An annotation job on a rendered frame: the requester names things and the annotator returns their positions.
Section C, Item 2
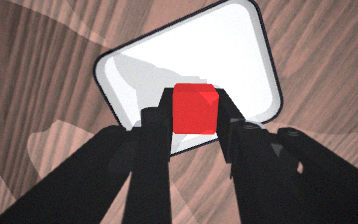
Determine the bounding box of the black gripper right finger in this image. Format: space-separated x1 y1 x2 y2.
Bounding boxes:
215 88 358 224

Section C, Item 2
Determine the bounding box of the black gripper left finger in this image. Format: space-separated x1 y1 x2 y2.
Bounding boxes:
0 87 174 224

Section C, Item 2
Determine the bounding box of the white tray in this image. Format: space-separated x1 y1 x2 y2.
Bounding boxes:
93 0 284 131

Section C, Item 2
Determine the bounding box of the red cube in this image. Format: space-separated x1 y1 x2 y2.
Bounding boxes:
173 83 219 135

